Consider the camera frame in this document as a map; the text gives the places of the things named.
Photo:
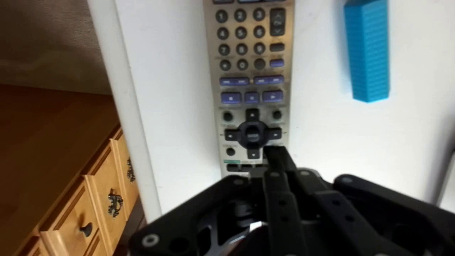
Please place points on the grey remote control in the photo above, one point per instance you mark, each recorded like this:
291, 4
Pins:
251, 63

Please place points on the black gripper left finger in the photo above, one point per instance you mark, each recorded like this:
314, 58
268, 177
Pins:
216, 223

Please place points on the blue screwdriver handle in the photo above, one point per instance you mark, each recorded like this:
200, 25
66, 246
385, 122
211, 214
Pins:
369, 51

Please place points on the wooden desk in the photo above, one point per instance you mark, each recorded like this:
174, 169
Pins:
66, 177

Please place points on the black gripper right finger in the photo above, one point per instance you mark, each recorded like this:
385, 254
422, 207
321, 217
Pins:
351, 217

